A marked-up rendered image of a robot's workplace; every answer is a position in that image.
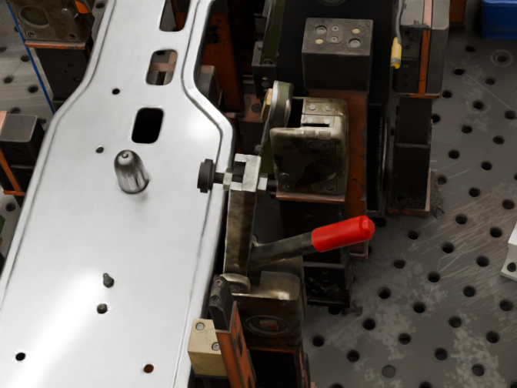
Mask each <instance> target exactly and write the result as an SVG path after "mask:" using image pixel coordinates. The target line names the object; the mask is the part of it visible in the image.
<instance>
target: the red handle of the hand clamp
mask: <svg viewBox="0 0 517 388"><path fill-rule="evenodd" d="M374 231H375V225H374V223H373V221H372V220H370V219H369V218H368V217H367V216H358V217H355V218H352V219H347V220H344V221H341V222H336V223H333V224H330V225H327V226H322V227H319V228H316V229H314V230H313V231H312V232H307V233H304V234H301V235H298V236H293V237H290V238H287V239H282V240H279V241H276V242H271V243H268V244H265V245H262V246H257V247H254V248H251V249H250V253H249V259H248V270H250V269H254V268H257V267H260V266H266V265H269V264H272V263H277V262H281V261H284V260H287V259H292V258H295V257H299V256H304V255H307V254H310V253H315V252H320V253H323V252H326V251H329V250H332V249H337V248H341V247H344V246H349V245H352V244H356V243H360V242H364V241H367V240H370V239H371V238H372V236H373V233H374Z"/></svg>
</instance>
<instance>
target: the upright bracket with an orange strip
mask: <svg viewBox="0 0 517 388"><path fill-rule="evenodd" d="M208 307H209V311H210V313H211V317H212V322H213V324H214V327H215V335H216V338H217V340H218V345H219V349H220V351H221V355H222V359H223V362H224V365H225V370H226V373H227V376H228V381H229V383H230V387H231V388H255V381H254V378H253V375H252V368H251V365H250V361H249V357H248V351H247V348H246V345H245V338H244V335H243V331H242V325H241V321H240V318H239V314H238V308H237V305H236V301H233V297H232V291H231V288H230V284H229V281H228V280H227V279H226V278H225V277H223V276H214V278H213V283H212V291H211V295H210V300H209V304H208Z"/></svg>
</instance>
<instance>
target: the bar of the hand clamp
mask: <svg viewBox="0 0 517 388"><path fill-rule="evenodd" d="M261 162H262V158H261V157H260V156H252V155H243V154H238V153H237V154H235V161H234V171H233V169H232V168H226V169H225V172H216V171H215V167H216V164H215V163H213V159H205V161H204V162H201V163H200V166H199V171H198V181H197V189H200V193H206V194H208V191H209V190H210V191H212V188H213V184H214V183H216V184H222V185H223V190H225V191H229V194H228V215H227V226H226V237H225V258H224V269H223V274H224V273H235V274H240V275H243V276H245V277H247V272H248V259H249V253H250V249H251V248H252V235H253V228H254V221H255V209H256V202H257V196H265V191H269V192H276V191H277V185H278V181H277V180H271V179H268V173H262V172H260V169H261Z"/></svg>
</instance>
